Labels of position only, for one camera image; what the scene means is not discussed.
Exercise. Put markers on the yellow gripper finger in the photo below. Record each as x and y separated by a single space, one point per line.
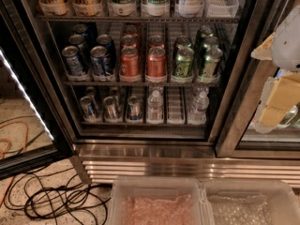
278 98
264 51

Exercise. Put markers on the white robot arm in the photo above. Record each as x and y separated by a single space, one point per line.
285 52

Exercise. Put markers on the green can behind glass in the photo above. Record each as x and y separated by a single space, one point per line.
287 119

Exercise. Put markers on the green can front right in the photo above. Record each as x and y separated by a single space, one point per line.
208 72

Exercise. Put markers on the green can middle right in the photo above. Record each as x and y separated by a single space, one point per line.
207 43

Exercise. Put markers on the closed fridge right door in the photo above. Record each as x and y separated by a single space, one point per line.
238 139

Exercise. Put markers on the green can back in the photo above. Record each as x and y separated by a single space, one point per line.
205 31

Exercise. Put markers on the empty white shelf tray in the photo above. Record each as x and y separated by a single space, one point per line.
221 8

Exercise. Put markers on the green can middle left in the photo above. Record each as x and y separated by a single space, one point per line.
182 41

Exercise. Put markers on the green can front left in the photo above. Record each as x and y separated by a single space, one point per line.
182 65

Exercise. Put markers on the orange can front right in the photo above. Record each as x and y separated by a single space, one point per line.
156 65

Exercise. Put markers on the orange can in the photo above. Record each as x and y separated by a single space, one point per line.
131 30
156 41
156 65
129 41
129 65

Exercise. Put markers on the orange can middle right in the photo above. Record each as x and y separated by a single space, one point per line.
156 41

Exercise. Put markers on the stainless steel fridge body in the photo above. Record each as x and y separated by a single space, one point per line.
102 151

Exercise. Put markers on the orange can front left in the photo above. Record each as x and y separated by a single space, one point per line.
129 65

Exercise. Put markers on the orange can back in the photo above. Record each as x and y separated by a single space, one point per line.
131 30

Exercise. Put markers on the orange can middle left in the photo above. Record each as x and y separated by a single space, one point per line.
129 41

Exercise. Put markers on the slim can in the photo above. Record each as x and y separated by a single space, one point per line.
134 109
90 108
112 111

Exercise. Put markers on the blue can back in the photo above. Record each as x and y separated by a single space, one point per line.
83 29

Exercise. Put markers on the slim can bottom left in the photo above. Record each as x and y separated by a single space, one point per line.
90 108

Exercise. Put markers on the blue can middle left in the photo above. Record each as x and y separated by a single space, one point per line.
79 41

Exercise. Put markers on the blue can front left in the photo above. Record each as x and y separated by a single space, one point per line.
77 71

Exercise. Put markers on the open fridge glass door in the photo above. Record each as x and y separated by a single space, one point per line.
30 102

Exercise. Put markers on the water bottle right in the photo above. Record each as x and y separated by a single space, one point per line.
197 111

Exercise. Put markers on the water bottle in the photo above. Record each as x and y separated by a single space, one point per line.
155 108
197 111

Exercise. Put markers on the clear bin with bubble wrap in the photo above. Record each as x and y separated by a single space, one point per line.
250 202

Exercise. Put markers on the water bottle left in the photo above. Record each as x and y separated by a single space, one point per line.
155 108

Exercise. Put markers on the clear bin with pink wrap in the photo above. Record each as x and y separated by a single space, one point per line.
155 201

